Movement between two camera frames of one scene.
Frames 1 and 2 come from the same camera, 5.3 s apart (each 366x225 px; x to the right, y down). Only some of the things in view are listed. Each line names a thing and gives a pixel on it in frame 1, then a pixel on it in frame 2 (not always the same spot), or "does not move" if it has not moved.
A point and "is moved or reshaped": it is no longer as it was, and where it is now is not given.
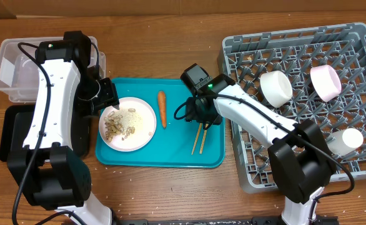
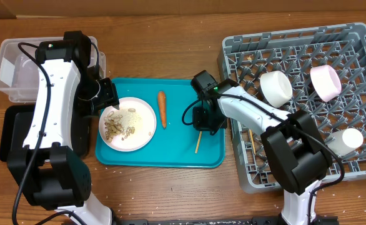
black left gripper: x=110 y=96 does not move
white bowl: x=276 y=88 does not move
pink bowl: x=325 y=82 does not move
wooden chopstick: x=198 y=132 is moved or reshaped
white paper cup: x=341 y=141 does not move
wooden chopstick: x=203 y=141 → x=253 y=141
